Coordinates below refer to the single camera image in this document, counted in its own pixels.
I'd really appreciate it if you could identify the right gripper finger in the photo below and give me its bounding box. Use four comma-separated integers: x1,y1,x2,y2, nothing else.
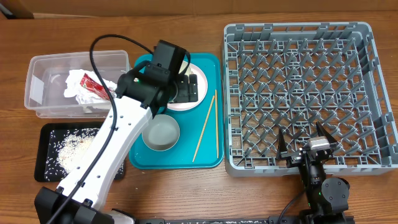
316,121,338,144
277,128,287,153

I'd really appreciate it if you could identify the wooden chopstick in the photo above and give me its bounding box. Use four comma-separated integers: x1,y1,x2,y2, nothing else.
192,95,215,163
215,89,219,159

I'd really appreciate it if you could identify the grey bowl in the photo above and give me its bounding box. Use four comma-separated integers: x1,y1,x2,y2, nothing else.
142,114,180,151

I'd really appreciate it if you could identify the red ketchup packet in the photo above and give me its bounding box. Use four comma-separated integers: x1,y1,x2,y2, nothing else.
80,73,109,100

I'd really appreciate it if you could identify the white napkin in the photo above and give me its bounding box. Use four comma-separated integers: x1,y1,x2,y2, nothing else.
63,69,109,104

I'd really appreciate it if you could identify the white rice pile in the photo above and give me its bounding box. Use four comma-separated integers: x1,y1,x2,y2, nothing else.
44,128,99,182

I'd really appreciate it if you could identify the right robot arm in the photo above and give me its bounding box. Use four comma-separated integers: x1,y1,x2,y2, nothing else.
277,122,354,223

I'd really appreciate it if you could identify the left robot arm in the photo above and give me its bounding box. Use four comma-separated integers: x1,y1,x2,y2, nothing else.
34,63,192,223

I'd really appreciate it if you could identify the grey dishwasher rack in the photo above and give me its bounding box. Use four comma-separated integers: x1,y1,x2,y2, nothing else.
222,22,397,177

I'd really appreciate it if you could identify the pale green cup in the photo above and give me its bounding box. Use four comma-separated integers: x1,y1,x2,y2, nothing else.
178,61,192,75

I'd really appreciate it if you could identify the large pink plate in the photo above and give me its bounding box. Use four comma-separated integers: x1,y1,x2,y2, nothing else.
167,63,208,111

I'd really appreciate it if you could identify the teal plastic tray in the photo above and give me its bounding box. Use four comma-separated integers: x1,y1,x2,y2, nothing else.
129,53,224,169

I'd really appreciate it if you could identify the black plastic tray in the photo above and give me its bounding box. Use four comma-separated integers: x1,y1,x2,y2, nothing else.
34,120,127,183

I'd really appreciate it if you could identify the clear plastic bin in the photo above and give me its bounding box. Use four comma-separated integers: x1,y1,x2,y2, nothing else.
24,50,134,119

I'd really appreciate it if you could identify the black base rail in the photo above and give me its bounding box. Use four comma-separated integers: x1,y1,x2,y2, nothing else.
136,216,302,224

